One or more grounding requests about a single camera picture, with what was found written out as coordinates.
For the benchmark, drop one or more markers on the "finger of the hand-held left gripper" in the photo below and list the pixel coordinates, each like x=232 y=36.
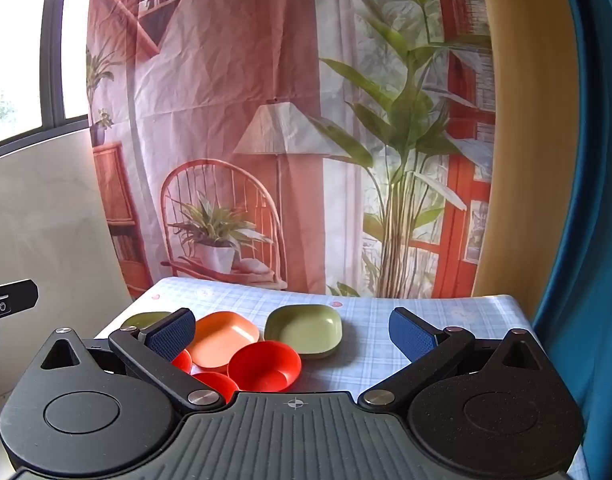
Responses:
x=16 y=297

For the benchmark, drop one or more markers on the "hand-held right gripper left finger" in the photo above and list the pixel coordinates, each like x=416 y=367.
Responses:
x=173 y=335

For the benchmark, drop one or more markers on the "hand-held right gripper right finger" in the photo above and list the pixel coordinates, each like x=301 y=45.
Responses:
x=411 y=335

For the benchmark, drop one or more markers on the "green square plate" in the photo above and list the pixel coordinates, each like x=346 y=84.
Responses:
x=306 y=327
x=141 y=320

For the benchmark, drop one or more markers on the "red round bowl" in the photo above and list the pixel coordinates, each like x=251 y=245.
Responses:
x=213 y=382
x=183 y=360
x=266 y=365

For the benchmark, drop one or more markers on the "orange bowl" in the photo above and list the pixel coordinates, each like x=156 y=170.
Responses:
x=221 y=335

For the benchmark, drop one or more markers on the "blue curtain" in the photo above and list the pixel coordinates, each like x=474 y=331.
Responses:
x=596 y=160

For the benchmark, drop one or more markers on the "printed backdrop cloth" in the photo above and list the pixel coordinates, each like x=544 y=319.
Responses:
x=286 y=60

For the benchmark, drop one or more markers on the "dark window frame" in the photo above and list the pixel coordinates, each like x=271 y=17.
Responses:
x=51 y=35

